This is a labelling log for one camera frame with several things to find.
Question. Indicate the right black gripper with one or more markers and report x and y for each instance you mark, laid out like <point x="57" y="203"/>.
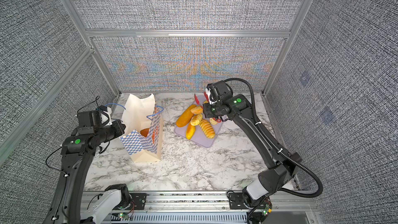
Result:
<point x="207" y="109"/>

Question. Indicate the blue checkered paper bag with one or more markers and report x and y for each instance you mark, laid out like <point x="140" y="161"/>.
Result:
<point x="137" y="114"/>

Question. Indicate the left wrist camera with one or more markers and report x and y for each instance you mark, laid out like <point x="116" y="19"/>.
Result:
<point x="97" y="118"/>

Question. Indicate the aluminium front rail frame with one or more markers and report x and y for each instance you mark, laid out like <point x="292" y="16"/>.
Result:
<point x="200" y="207"/>

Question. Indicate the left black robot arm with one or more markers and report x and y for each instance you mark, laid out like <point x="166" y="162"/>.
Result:
<point x="77" y="153"/>

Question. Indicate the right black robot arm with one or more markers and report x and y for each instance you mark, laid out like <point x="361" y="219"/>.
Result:
<point x="281" y="165"/>

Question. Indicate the ridged yellow spiral bread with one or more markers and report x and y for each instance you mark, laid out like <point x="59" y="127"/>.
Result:
<point x="207" y="129"/>

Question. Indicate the long orange baguette bread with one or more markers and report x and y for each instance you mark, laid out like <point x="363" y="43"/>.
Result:
<point x="185" y="117"/>

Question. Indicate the dark orange oval bread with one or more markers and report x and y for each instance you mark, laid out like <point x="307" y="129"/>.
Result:
<point x="144" y="132"/>

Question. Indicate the lilac plastic tray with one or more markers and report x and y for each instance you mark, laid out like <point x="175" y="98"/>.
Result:
<point x="199" y="137"/>

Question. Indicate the red kitchen tongs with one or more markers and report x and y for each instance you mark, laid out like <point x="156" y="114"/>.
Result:
<point x="200" y="99"/>

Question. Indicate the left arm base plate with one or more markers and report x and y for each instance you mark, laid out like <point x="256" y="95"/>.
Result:
<point x="137" y="202"/>

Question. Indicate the pale rectangular scored bread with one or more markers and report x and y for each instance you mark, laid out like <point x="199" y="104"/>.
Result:
<point x="213" y="121"/>

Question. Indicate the golden oval bread roll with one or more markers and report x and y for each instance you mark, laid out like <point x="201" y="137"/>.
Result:
<point x="197" y="110"/>

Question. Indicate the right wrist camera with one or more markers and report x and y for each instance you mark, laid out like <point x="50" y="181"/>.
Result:
<point x="218" y="92"/>

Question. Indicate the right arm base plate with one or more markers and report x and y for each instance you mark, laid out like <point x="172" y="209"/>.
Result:
<point x="236" y="200"/>

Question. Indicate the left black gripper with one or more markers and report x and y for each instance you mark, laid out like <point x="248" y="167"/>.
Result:
<point x="120" y="126"/>

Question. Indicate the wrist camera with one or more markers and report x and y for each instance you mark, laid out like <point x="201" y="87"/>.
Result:
<point x="218" y="92"/>
<point x="97" y="118"/>

